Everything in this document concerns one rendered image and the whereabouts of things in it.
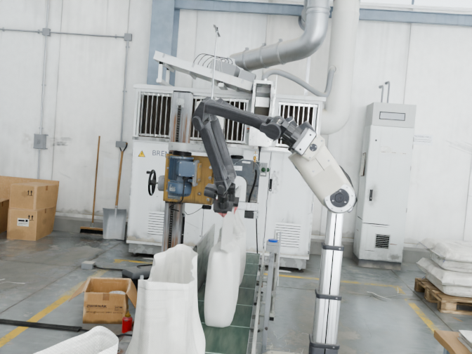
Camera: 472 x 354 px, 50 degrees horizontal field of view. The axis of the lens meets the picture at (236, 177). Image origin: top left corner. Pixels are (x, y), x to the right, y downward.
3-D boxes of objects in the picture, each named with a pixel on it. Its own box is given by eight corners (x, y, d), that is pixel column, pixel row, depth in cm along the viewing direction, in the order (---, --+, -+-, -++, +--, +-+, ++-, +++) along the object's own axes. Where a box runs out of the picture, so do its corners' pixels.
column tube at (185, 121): (171, 349, 345) (190, 93, 336) (154, 347, 346) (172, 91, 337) (175, 343, 356) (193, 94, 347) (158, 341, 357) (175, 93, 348)
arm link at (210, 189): (223, 187, 258) (230, 178, 265) (203, 180, 261) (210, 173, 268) (221, 206, 265) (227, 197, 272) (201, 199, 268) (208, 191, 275)
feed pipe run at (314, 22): (326, 91, 537) (338, -41, 530) (274, 88, 541) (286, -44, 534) (313, 107, 721) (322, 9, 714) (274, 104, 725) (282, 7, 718)
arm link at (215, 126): (214, 107, 291) (215, 109, 301) (205, 110, 291) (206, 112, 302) (237, 178, 290) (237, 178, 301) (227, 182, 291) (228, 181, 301)
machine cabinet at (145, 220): (310, 274, 599) (326, 97, 588) (121, 256, 615) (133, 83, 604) (304, 255, 715) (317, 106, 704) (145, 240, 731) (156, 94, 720)
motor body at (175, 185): (188, 197, 313) (192, 157, 311) (164, 195, 314) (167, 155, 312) (192, 195, 328) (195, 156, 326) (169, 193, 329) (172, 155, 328)
